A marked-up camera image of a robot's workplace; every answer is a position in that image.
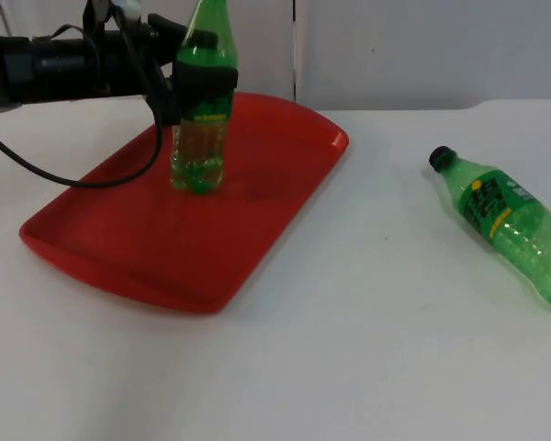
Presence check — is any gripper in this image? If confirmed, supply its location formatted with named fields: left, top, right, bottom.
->
left=117, top=13, right=239, bottom=126

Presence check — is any green plastic bottle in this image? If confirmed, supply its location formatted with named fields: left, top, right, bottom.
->
left=169, top=0, right=238, bottom=195
left=428, top=145, right=551, bottom=314

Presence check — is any red tray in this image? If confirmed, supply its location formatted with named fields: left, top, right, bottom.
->
left=17, top=91, right=351, bottom=316

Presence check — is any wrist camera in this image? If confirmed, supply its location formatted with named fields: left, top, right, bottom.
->
left=83, top=0, right=143, bottom=23

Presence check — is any black cable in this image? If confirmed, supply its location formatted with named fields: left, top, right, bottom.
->
left=0, top=8, right=164, bottom=189
left=50, top=23, right=105, bottom=100

